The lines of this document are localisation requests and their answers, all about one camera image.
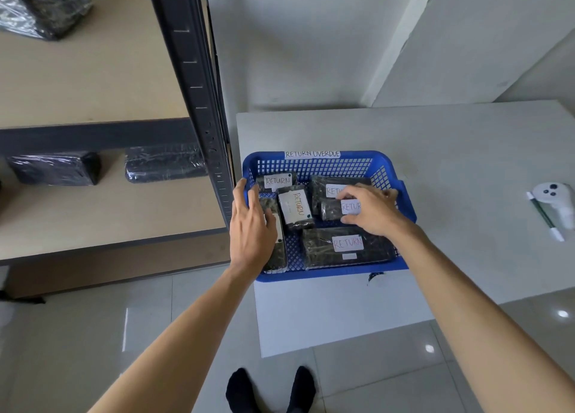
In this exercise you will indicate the black packet with dotted label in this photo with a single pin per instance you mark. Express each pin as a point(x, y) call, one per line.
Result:
point(278, 181)

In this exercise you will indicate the person's black sock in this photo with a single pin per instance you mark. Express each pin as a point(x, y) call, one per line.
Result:
point(242, 392)
point(302, 390)

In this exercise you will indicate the person's right thumb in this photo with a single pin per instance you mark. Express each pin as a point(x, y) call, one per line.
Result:
point(352, 220)

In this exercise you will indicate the white paper basket label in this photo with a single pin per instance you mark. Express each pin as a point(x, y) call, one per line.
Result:
point(312, 154)

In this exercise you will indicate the person's left hand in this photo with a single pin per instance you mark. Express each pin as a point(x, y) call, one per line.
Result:
point(251, 233)

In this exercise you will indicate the person's left thumb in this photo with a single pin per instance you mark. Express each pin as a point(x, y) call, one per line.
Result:
point(271, 223)

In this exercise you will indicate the wide black labelled wrapped packet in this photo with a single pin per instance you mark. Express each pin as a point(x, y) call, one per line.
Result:
point(320, 188)

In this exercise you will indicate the black plastic-wrapped block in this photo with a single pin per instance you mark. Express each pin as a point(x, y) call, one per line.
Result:
point(164, 164)
point(54, 169)

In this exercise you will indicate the narrow black wrapped packet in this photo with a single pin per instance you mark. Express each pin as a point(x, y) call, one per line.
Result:
point(278, 255)

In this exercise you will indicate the person's left black sock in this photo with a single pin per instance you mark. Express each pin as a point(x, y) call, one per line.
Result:
point(242, 392)

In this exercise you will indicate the black packet with upright label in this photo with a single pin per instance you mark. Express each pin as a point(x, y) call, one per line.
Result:
point(296, 208)

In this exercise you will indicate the beige shelf board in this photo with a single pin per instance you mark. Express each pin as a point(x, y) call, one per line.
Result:
point(112, 210)
point(90, 75)

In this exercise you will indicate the bulky black plastic-wrapped bundle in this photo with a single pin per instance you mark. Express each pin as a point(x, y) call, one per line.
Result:
point(49, 4)

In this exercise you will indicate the long flat black wrapped packet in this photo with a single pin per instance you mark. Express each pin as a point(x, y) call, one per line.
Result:
point(323, 251)

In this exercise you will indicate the person's right forearm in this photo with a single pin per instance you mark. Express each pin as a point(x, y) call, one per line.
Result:
point(471, 318)

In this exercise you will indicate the green marker pen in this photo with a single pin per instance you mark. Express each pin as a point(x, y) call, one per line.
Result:
point(543, 217)

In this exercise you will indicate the black metal shelving frame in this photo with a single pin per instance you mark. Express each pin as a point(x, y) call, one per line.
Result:
point(193, 66)

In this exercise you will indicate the blue plastic mesh basket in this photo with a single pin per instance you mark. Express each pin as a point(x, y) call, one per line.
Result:
point(314, 275)

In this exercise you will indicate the white handheld controller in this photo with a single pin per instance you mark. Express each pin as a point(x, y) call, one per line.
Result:
point(555, 197)

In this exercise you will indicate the person's right black sock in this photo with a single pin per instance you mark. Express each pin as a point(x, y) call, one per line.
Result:
point(302, 390)

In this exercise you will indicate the small black labelled packet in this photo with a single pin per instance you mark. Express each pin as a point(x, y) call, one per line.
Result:
point(330, 210)

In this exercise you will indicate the person's right hand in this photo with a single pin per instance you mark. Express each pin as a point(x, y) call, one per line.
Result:
point(382, 215)

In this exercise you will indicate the person's left forearm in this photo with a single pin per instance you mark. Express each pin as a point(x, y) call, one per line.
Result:
point(179, 345)

